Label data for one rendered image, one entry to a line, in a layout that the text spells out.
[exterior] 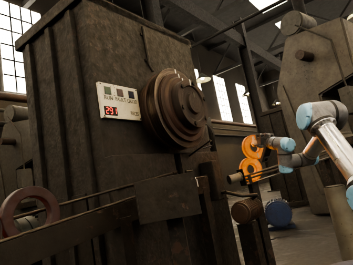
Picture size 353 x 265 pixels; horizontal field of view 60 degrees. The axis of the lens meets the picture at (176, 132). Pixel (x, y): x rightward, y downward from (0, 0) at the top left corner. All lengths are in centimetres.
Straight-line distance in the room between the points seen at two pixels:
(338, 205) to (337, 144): 76
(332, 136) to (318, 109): 14
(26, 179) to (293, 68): 442
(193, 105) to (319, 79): 274
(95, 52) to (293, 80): 319
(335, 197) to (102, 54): 154
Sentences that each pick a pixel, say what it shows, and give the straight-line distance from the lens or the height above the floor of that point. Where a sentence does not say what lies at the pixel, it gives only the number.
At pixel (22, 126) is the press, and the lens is 596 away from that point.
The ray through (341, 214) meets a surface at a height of 36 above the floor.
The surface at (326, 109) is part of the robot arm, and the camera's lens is 144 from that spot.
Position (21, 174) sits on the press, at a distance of 556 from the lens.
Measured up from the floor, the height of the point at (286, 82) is 178.
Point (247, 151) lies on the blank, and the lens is 194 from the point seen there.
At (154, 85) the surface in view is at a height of 122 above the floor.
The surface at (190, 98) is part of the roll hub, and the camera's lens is 167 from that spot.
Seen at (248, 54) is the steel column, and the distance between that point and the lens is 1111.
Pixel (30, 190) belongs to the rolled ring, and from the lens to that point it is 109.
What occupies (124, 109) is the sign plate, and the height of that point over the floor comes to 111.
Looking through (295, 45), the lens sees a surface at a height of 220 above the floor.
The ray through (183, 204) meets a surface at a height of 62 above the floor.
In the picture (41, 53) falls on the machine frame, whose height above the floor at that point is 158.
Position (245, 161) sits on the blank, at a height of 76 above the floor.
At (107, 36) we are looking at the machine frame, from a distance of 174.
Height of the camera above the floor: 68
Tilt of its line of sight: 10 degrees up
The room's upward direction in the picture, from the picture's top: 10 degrees counter-clockwise
